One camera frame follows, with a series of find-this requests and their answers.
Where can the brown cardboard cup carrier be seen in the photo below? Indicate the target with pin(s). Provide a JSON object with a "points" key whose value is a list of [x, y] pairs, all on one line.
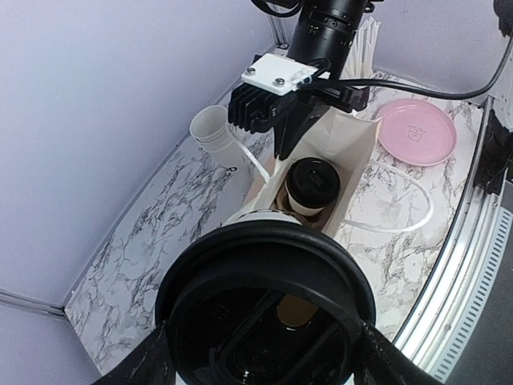
{"points": [[282, 204]]}

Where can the bundle of white wrapped straws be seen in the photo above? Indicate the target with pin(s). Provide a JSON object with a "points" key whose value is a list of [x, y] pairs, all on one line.
{"points": [[359, 64]]}

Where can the black coffee cup lid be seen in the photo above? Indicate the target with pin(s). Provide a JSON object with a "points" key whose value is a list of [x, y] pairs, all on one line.
{"points": [[312, 180]]}

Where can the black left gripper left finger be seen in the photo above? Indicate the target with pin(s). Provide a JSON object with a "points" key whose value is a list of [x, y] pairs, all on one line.
{"points": [[149, 363]]}

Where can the left aluminium frame post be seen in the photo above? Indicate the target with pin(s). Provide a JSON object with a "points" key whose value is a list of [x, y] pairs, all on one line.
{"points": [[31, 305]]}

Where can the brown paper takeout bag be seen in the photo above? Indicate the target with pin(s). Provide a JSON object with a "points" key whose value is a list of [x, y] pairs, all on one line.
{"points": [[346, 142]]}

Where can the white paper coffee cup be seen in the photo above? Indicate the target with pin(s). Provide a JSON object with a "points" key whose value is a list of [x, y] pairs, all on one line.
{"points": [[308, 210]]}

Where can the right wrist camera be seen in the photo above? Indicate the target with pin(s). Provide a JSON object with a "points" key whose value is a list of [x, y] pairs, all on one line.
{"points": [[272, 89]]}

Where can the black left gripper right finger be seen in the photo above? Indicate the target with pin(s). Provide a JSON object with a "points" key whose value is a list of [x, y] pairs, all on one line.
{"points": [[378, 361]]}

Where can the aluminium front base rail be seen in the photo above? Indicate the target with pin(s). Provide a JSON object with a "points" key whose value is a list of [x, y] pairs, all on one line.
{"points": [[443, 319]]}

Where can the aluminium frame post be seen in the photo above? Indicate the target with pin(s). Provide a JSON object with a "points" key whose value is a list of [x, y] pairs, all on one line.
{"points": [[278, 27], [31, 305]]}

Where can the stack of white paper cups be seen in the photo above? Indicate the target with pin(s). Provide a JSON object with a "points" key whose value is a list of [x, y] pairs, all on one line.
{"points": [[209, 128]]}

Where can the pink plastic plate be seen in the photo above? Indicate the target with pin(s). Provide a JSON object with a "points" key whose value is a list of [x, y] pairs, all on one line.
{"points": [[416, 132]]}

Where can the right aluminium frame post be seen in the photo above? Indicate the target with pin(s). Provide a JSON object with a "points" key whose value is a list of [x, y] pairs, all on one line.
{"points": [[278, 27]]}

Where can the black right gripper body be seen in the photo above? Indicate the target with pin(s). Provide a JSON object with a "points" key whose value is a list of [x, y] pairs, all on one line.
{"points": [[325, 30]]}

